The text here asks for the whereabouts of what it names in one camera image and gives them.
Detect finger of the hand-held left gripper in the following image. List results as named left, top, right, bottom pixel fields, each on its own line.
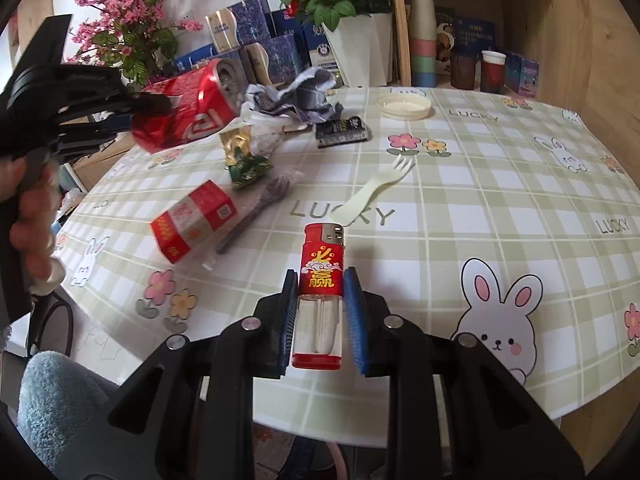
left=57, top=116, right=135, bottom=153
left=75, top=91, right=174, bottom=122

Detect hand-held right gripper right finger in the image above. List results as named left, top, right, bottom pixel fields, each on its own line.
left=342, top=266, right=586, bottom=480

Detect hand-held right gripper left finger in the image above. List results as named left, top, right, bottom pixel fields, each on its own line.
left=54, top=269, right=301, bottom=480

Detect red drink can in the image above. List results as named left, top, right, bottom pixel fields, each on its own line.
left=131, top=57, right=246, bottom=153

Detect red lighter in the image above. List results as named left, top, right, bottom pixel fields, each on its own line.
left=290, top=222, right=346, bottom=371

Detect red cigarette pack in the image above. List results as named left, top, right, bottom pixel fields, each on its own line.
left=150, top=181, right=238, bottom=265

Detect green gold wrapper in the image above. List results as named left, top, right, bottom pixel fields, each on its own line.
left=220, top=125, right=275, bottom=190

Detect cream plastic spork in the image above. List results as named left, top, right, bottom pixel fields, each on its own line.
left=328, top=154, right=414, bottom=227

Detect grey wrapper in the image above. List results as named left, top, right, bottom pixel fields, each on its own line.
left=241, top=66, right=347, bottom=128

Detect black tissue packet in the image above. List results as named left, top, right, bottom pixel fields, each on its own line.
left=316, top=116, right=372, bottom=149

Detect white round lid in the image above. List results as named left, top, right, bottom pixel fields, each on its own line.
left=375, top=92, right=432, bottom=120

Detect person's left hand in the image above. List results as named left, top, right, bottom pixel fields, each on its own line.
left=10, top=157, right=65, bottom=297

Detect pink artificial blossom arrangement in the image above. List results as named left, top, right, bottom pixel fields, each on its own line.
left=60, top=0, right=201, bottom=86

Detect checkered bunny tablecloth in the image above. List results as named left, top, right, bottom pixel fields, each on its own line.
left=52, top=85, right=640, bottom=436

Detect gold and blue gift box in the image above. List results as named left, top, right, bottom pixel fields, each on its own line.
left=205, top=0, right=273, bottom=51
left=242, top=35, right=306, bottom=86

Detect dark blue box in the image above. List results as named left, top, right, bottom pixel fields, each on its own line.
left=272, top=7, right=301, bottom=36

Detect blue white milk carton box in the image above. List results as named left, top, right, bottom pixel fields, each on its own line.
left=302, top=22, right=346, bottom=86

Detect red roses in white pot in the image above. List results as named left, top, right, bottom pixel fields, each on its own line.
left=272, top=0, right=396, bottom=88

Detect person's left leg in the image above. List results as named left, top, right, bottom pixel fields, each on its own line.
left=17, top=352, right=131, bottom=471

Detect brown plastic cup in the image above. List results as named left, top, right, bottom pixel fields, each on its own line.
left=450, top=54, right=477, bottom=91

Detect stack of pastel cups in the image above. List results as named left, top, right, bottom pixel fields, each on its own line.
left=409, top=0, right=437, bottom=87

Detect small blue box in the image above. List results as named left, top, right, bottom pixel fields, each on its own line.
left=517, top=57, right=542, bottom=100

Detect blue printed box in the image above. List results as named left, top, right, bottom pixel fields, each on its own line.
left=434, top=6, right=496, bottom=61

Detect blue carton with handle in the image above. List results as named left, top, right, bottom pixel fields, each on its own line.
left=172, top=45, right=241, bottom=73

